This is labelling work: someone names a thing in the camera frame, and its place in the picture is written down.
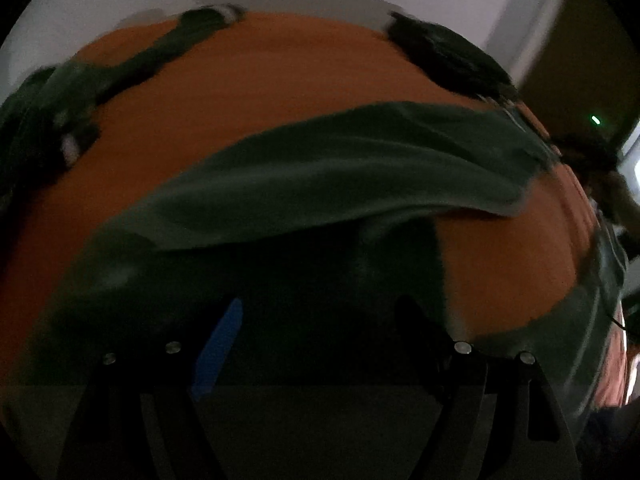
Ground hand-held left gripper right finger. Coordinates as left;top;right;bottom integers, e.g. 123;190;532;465
396;295;584;480

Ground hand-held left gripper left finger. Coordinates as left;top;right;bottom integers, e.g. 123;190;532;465
57;298;245;480

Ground green fleece pants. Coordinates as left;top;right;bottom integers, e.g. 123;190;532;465
30;101;628;426

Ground folded black printed clothes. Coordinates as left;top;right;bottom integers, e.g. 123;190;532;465
387;11;523;108

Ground person's right hand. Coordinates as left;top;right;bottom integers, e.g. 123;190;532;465
590;170;640;228

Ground white panel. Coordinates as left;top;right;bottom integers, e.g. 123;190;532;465
617;135;640;186

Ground brown wooden door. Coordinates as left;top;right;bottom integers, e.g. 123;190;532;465
520;0;640;156

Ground person's dark clothing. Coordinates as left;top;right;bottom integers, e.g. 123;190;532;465
580;405;640;466

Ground orange blanket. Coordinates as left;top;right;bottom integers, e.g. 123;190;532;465
0;12;640;411

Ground green fleece top striped cuffs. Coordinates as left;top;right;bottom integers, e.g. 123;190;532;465
0;4;247;196

